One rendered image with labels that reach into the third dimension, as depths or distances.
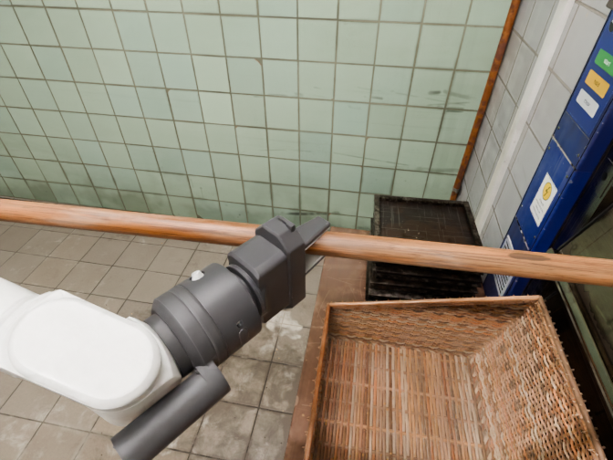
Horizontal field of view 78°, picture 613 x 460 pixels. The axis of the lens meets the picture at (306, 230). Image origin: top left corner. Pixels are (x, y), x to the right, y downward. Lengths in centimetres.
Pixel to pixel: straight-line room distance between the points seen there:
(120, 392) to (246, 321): 12
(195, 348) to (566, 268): 39
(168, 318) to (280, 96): 146
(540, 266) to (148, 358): 40
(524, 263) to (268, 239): 28
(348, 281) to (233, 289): 89
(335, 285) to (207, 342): 89
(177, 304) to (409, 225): 85
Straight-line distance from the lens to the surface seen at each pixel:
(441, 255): 45
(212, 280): 37
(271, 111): 177
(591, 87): 96
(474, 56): 166
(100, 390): 33
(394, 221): 112
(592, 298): 86
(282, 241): 38
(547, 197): 102
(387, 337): 106
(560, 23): 123
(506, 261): 47
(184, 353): 36
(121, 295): 215
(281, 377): 170
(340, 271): 126
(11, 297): 40
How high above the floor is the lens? 150
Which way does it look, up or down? 41 degrees down
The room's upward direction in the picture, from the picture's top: straight up
